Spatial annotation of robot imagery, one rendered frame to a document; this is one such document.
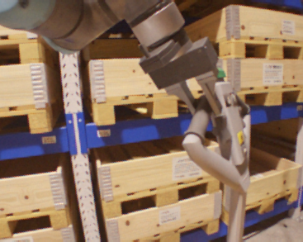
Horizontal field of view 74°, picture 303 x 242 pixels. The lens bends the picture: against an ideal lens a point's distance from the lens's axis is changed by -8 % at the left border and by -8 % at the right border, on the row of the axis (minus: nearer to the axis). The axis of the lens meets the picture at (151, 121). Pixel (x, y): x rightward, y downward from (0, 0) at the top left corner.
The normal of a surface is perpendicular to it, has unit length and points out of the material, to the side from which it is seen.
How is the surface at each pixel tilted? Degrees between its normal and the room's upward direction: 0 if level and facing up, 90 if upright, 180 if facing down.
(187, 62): 118
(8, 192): 90
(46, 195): 90
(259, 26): 90
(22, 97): 90
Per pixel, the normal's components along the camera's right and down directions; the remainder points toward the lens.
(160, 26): 0.02, 0.44
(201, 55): -0.39, 0.63
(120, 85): 0.33, 0.16
